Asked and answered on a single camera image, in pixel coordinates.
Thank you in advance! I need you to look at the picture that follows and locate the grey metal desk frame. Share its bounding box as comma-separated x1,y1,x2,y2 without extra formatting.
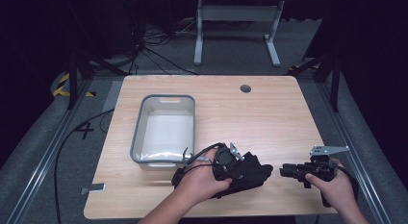
192,0,286,67

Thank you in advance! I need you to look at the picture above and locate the grey plastic bin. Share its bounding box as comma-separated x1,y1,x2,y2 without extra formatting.
129,94,196,171

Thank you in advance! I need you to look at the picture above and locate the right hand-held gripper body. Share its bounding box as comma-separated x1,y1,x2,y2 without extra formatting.
302,145,349,189

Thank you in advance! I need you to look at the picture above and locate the black cable on floor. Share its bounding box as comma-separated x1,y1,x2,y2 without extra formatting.
53,108,115,224

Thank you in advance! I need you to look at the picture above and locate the black metal stand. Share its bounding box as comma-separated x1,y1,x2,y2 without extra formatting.
66,50,129,111
287,54,342,112

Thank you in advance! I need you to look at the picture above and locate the person's right hand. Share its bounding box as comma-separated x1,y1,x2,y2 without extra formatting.
304,159,355,213

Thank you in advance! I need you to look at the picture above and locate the grey metal bracket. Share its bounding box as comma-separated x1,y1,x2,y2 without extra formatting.
79,183,107,195

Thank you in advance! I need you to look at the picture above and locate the yellow black hazard tape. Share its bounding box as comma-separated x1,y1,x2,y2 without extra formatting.
52,72,96,98

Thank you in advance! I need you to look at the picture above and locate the bundle of floor cables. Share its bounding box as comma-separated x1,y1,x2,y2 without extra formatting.
128,18,198,76

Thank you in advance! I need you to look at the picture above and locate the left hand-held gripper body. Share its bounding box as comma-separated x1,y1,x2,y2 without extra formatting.
212,141,244,182

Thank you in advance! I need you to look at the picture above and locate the right hand-held gripper cable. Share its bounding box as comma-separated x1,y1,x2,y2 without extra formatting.
333,164,360,203

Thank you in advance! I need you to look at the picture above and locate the person's left hand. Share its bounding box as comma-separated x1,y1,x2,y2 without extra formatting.
175,148,233,208

